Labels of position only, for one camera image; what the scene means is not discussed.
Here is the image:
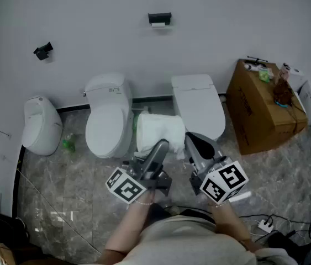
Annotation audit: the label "small black wall hook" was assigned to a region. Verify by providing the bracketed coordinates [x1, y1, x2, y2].
[33, 41, 54, 62]

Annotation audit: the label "white toilet paper roll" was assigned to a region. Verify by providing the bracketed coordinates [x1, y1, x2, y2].
[136, 113, 186, 160]

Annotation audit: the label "person's black trousers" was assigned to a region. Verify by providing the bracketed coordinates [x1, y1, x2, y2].
[149, 202, 217, 226]

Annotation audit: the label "large brown cardboard box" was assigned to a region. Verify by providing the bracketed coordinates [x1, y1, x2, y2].
[226, 59, 309, 156]

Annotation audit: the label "black rod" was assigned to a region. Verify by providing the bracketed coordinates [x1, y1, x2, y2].
[246, 55, 269, 64]

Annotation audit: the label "green plastic bottle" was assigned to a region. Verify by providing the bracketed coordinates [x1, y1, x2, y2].
[62, 139, 76, 152]

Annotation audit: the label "white square-lid toilet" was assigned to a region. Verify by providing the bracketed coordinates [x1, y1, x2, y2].
[171, 73, 226, 142]

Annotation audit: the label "person's grey shirt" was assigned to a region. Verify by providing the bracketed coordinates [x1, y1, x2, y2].
[99, 215, 293, 265]

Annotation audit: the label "black wall paper holder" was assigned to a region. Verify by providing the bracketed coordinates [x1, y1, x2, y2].
[147, 12, 173, 29]

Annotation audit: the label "white wall urinal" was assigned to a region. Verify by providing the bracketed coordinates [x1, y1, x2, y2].
[21, 95, 64, 157]

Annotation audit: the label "person's right forearm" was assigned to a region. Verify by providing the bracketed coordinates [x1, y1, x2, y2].
[208, 202, 261, 255]

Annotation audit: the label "white power strip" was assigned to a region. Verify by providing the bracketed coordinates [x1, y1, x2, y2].
[256, 219, 275, 234]

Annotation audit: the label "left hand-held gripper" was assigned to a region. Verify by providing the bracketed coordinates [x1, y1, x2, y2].
[105, 138, 172, 205]

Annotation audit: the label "green plastic bag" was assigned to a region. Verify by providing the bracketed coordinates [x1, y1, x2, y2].
[133, 114, 141, 137]

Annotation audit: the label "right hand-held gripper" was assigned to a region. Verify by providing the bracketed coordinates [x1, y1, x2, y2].
[185, 132, 249, 204]

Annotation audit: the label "brown bundle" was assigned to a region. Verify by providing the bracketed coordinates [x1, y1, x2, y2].
[272, 78, 296, 107]

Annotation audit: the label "white boxy appliance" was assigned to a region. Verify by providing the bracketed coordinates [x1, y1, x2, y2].
[287, 67, 307, 93]

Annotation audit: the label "person's left forearm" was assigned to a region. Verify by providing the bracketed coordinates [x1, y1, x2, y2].
[94, 190, 159, 265]

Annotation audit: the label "green packet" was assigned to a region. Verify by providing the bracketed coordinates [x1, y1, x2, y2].
[258, 67, 274, 82]

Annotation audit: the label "white round-lid toilet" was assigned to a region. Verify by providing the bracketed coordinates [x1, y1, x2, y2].
[83, 72, 135, 160]

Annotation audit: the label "pink bottle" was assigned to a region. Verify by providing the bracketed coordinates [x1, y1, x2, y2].
[276, 62, 291, 80]

